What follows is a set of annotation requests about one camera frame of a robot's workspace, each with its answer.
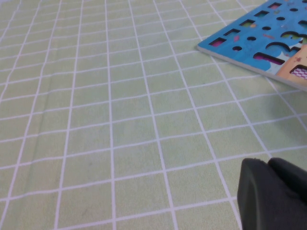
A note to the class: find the blue number shape puzzle board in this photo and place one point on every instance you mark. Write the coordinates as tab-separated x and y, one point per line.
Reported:
251	48

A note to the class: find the green checked tablecloth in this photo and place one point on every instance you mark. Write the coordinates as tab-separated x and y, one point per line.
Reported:
96	119

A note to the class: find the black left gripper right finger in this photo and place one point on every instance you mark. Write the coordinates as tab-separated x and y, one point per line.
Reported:
292	177

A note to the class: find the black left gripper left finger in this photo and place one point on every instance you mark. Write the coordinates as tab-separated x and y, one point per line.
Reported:
259	203

